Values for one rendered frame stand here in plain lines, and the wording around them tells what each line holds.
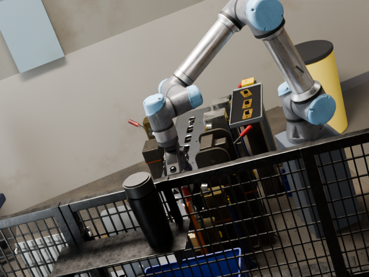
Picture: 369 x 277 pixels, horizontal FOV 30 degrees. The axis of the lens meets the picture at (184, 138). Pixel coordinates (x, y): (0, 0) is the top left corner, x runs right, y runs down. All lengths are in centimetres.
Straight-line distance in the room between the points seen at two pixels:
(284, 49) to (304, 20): 306
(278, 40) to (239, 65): 298
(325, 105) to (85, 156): 312
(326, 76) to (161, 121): 271
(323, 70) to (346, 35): 84
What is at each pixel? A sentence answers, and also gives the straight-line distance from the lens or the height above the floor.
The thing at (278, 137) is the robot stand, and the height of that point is 110.
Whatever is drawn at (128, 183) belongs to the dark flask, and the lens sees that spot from 163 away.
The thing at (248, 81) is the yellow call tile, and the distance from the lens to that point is 322.
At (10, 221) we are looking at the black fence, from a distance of 188.
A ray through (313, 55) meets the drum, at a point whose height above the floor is 63.
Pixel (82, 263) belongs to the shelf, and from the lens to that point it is 177.
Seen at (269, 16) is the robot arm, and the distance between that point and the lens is 230.
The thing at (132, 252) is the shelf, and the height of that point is 143.
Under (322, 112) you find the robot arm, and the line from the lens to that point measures 248.
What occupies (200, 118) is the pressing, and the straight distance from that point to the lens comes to 341.
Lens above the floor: 231
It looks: 24 degrees down
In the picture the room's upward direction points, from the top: 20 degrees counter-clockwise
